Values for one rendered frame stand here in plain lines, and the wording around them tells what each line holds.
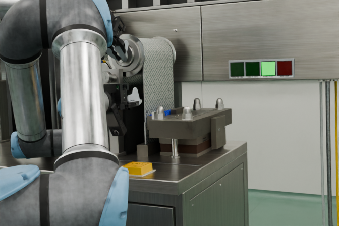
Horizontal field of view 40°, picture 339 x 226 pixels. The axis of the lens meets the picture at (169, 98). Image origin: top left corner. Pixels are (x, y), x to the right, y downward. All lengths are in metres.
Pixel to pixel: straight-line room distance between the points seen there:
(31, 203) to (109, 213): 0.12
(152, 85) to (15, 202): 0.99
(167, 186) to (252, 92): 3.01
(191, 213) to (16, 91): 0.61
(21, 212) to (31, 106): 0.44
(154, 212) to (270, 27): 0.83
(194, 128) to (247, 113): 2.76
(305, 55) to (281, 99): 2.43
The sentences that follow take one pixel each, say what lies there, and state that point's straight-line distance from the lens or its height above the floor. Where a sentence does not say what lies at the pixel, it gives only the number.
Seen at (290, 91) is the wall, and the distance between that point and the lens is 4.17.
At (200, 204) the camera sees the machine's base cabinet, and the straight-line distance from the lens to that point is 1.46.
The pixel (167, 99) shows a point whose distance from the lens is 1.80.
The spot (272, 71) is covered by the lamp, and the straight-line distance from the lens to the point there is 1.79.
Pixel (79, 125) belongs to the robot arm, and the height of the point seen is 1.11.
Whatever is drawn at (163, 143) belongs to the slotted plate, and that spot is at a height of 0.94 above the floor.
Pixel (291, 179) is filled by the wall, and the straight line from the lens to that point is 4.29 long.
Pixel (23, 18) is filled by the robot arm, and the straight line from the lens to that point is 1.03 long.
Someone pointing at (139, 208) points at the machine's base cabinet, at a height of 0.80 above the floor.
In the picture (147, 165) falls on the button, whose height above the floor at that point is 0.92.
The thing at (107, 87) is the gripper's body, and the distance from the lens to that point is 1.41.
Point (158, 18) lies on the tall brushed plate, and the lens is 1.97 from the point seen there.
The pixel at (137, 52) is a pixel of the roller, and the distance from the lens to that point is 1.62.
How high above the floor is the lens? 1.22
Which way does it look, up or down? 4 degrees down
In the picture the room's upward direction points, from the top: 2 degrees counter-clockwise
